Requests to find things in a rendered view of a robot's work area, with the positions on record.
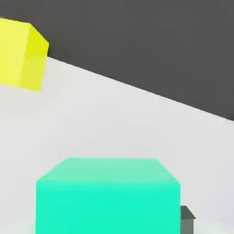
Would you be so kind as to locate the small turquoise cube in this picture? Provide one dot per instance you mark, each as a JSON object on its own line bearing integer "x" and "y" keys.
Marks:
{"x": 107, "y": 201}

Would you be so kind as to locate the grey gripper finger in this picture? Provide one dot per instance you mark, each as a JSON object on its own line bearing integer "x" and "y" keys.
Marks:
{"x": 186, "y": 222}

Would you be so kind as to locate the large yellow box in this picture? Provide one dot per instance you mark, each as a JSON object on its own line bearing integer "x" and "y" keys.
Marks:
{"x": 20, "y": 54}

